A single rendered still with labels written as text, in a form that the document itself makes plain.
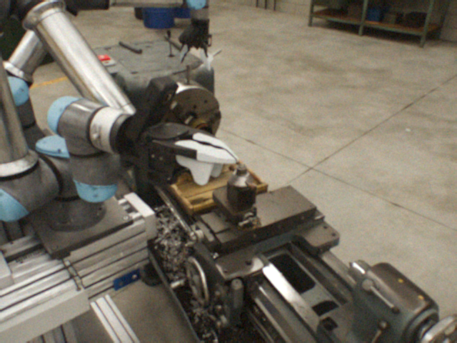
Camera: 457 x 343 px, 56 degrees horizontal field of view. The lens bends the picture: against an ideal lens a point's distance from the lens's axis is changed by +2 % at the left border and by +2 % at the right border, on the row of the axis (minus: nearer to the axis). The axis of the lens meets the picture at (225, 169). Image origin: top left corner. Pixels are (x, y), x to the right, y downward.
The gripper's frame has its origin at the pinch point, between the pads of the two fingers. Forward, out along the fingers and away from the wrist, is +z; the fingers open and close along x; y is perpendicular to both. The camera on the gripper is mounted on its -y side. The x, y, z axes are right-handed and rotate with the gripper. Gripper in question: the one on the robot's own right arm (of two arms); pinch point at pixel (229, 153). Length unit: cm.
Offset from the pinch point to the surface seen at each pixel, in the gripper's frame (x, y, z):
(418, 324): -34, 43, 31
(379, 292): -37, 40, 22
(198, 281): -52, 76, -37
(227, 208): -60, 48, -32
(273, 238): -68, 58, -17
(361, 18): -718, 32, -165
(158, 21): -583, 64, -490
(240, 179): -60, 36, -28
